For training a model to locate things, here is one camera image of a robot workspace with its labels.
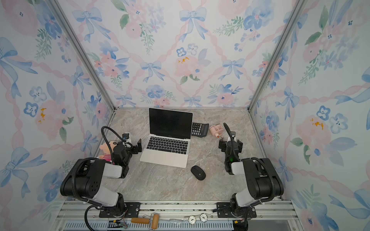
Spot black wireless mouse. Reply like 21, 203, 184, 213
191, 166, 206, 181

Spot white round knob right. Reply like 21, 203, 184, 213
199, 213, 208, 222

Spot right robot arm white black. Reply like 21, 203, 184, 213
214, 139, 284, 218

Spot aluminium front rail frame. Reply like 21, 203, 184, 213
52, 200, 303, 231

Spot white round knob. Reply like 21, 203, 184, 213
188, 216, 197, 225
199, 213, 208, 222

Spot small electronics board wires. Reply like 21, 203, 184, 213
108, 218, 128, 231

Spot white round knob left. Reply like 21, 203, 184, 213
188, 216, 197, 225

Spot wooden handle roller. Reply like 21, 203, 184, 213
131, 213, 160, 231

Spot silver laptop black screen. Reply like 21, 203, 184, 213
140, 108, 193, 168

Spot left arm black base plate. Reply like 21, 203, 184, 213
99, 202, 141, 218

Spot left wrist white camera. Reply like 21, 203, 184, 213
122, 133, 132, 143

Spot plush doll pink striped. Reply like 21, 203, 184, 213
97, 141, 118, 163

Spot black calculator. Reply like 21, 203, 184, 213
191, 122, 209, 138

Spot pink small toy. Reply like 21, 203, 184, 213
209, 124, 224, 138

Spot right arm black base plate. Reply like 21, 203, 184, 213
213, 202, 257, 219

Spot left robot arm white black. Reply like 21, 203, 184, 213
60, 140, 143, 218

